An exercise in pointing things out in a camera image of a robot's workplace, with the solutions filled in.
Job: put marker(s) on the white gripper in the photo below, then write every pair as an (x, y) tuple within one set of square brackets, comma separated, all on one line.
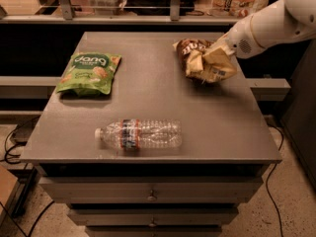
[(241, 39)]

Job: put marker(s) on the brown sea salt chip bag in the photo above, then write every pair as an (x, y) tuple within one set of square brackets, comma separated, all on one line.
[(211, 72)]

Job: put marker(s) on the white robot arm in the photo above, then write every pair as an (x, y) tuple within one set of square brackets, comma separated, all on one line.
[(272, 40)]

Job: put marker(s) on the green rice chip bag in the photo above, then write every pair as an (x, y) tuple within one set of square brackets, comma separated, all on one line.
[(89, 74)]

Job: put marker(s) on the grey drawer cabinet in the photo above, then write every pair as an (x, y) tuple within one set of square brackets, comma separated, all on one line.
[(160, 155)]

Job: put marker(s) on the clear plastic water bottle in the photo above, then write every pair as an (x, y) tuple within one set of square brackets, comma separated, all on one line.
[(135, 134)]

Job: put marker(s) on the middle drawer with knob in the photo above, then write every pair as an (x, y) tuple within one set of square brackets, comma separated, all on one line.
[(153, 216)]

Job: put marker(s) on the drawer with knob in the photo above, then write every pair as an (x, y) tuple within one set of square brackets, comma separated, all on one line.
[(153, 216), (150, 191)]

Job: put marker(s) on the top drawer with knob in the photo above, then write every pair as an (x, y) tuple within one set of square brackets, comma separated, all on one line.
[(150, 191)]

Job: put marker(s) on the black bag behind rail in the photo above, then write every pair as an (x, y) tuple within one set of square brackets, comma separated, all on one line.
[(157, 7)]

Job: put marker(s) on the metal guard rail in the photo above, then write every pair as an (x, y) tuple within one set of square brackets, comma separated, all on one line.
[(62, 11)]

